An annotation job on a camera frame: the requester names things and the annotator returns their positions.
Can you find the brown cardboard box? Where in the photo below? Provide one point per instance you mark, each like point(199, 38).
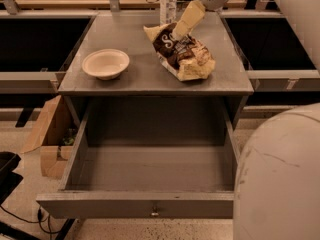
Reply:
point(47, 135)

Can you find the grey open drawer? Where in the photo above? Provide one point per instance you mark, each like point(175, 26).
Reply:
point(133, 153)

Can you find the grey counter cabinet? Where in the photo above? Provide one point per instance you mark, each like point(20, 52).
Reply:
point(145, 75)

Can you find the clear plastic water bottle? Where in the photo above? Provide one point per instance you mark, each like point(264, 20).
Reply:
point(167, 11)

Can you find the brown sea salt chip bag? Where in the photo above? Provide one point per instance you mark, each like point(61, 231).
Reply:
point(187, 59)

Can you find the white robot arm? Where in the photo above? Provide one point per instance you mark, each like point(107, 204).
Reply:
point(277, 185)

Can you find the small metal drawer knob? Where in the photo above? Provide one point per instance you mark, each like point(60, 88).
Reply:
point(154, 212)

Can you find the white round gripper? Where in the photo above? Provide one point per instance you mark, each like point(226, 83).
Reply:
point(193, 14)

